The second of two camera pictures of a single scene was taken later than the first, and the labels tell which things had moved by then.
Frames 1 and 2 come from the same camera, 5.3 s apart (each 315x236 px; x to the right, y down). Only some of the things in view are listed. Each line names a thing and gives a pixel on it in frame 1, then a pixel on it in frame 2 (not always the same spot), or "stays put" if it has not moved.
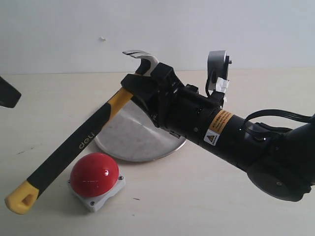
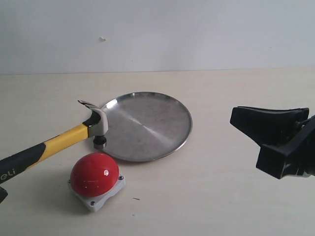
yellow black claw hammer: (22, 198) -> (95, 125)
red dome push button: (94, 179) stays put
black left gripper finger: (9, 95) -> (3, 194)
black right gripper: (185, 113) -> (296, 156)
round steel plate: (131, 134) stays put
